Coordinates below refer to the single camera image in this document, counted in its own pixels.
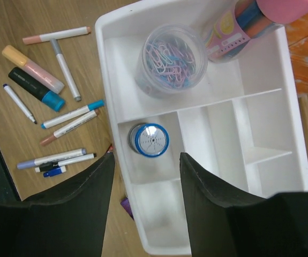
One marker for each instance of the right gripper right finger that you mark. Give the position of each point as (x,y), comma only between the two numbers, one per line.
(223,220)

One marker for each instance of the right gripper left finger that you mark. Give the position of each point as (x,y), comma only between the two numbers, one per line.
(68,219)

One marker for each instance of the purple black highlighter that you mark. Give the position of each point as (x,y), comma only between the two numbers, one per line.
(126,206)

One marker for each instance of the blue lid small jar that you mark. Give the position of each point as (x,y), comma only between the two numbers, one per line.
(148,139)

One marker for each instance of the clear paperclip jar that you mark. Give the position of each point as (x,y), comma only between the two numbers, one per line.
(172,60)

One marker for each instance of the pink lid pen tube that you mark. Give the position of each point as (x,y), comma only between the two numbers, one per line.
(240,23)

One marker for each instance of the small blue cap piece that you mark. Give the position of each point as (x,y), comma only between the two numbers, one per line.
(54,172)

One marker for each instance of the black white thin marker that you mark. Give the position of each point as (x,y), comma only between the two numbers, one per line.
(53,165)

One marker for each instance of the lavender cap white marker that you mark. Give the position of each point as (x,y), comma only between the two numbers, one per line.
(51,158)

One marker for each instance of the red clear pen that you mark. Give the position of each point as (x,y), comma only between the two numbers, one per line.
(110,149)

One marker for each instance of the brown cap white marker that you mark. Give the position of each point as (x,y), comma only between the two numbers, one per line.
(70,127)

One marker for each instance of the white drawer organizer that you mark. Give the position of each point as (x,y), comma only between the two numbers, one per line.
(241,122)

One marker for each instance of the blue cap white marker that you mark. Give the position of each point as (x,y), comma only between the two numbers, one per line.
(73,114)

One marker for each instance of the black teal highlighter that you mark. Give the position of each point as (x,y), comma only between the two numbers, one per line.
(36,89)

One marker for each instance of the yellow pink highlighter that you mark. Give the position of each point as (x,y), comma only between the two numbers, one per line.
(33,69)

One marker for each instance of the small white black-tip pen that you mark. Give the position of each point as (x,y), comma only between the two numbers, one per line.
(19,103)

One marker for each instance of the grey cap white marker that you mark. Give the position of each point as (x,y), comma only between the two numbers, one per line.
(66,71)

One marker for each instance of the pink cap white marker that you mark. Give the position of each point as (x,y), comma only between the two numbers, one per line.
(57,35)

